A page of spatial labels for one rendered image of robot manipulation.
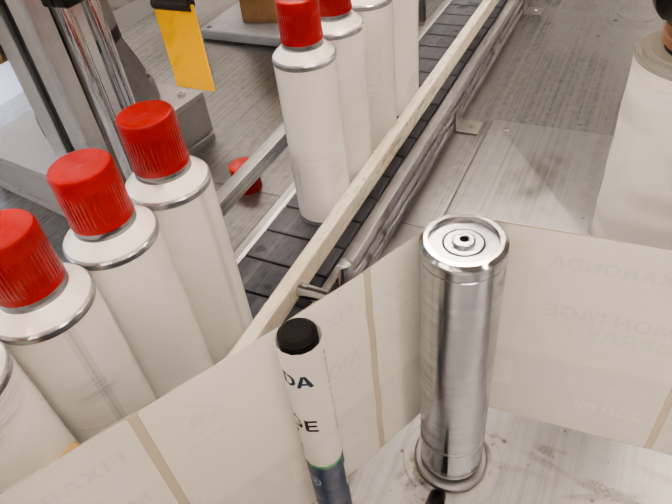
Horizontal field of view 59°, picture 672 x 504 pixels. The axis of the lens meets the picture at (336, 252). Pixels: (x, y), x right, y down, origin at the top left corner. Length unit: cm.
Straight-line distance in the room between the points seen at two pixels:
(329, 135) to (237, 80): 48
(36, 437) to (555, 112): 70
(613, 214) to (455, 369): 22
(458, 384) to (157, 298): 17
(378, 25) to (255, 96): 37
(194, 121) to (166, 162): 44
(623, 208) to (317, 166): 24
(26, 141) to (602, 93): 74
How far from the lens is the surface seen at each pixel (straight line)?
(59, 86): 48
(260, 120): 85
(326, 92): 49
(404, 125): 63
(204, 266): 39
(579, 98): 87
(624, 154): 45
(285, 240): 55
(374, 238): 57
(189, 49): 40
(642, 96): 42
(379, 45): 59
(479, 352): 29
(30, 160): 78
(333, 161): 52
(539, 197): 59
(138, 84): 77
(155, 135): 34
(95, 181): 31
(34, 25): 46
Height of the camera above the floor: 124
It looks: 42 degrees down
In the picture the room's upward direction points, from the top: 8 degrees counter-clockwise
